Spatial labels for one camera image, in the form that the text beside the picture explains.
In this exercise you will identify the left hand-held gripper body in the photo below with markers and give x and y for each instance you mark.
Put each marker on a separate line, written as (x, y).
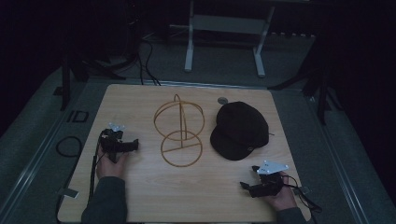
(112, 143)

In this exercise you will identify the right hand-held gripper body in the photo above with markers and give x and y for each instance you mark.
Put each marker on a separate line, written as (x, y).
(268, 182)

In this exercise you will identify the black cap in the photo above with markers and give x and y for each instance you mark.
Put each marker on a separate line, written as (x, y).
(239, 130)

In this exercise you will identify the person's right hand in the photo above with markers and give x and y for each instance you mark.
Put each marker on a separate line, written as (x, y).
(285, 196)

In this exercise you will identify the person's left hand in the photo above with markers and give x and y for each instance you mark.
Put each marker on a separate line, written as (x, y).
(109, 168)

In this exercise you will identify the grey tape piece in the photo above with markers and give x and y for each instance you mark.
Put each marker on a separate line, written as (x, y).
(68, 193)

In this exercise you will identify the round silver table grommet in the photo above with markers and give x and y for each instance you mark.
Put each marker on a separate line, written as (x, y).
(222, 100)

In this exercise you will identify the black tripod stand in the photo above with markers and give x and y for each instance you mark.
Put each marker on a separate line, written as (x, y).
(322, 93)
(66, 81)

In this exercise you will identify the white metal desk frame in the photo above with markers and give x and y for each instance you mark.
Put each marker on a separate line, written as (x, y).
(229, 24)

